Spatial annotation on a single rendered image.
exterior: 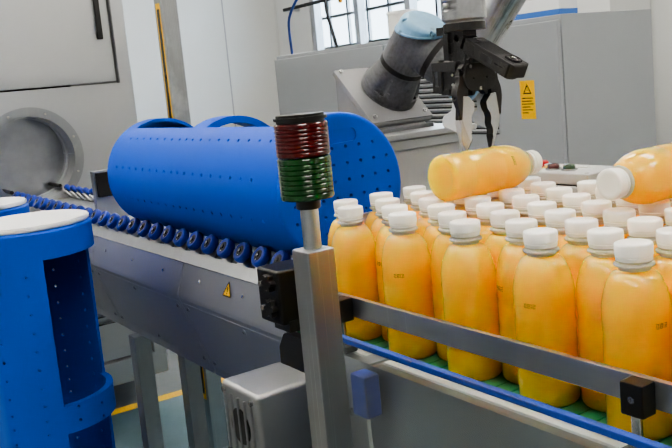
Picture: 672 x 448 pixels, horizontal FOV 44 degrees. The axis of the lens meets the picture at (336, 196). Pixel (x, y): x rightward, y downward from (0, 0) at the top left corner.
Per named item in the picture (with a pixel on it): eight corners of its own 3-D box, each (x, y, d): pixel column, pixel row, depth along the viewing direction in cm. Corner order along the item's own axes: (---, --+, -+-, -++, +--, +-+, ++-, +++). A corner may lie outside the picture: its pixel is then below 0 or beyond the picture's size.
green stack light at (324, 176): (315, 192, 104) (311, 152, 103) (345, 195, 98) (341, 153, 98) (270, 200, 100) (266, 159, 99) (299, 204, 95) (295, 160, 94)
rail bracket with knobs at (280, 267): (306, 314, 145) (300, 256, 144) (329, 322, 139) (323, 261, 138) (256, 328, 140) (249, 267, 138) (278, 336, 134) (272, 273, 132)
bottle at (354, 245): (382, 326, 134) (372, 211, 131) (386, 339, 127) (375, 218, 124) (338, 330, 134) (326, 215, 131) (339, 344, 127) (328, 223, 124)
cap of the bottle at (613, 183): (613, 160, 104) (604, 162, 103) (636, 179, 101) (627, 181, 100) (599, 185, 106) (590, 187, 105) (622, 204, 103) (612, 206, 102)
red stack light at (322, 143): (311, 151, 103) (308, 119, 102) (341, 152, 98) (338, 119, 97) (266, 158, 99) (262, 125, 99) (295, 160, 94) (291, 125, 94)
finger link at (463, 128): (447, 150, 145) (452, 97, 145) (472, 151, 140) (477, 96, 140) (434, 148, 144) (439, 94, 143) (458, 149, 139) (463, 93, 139)
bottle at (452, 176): (420, 164, 129) (505, 150, 139) (435, 208, 127) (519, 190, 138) (448, 148, 123) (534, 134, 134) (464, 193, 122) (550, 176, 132)
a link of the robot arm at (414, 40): (396, 40, 216) (418, -3, 207) (438, 70, 214) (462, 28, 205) (373, 55, 207) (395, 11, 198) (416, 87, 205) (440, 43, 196)
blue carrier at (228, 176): (211, 212, 238) (197, 112, 234) (409, 246, 167) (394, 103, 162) (115, 233, 223) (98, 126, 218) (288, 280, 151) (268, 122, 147)
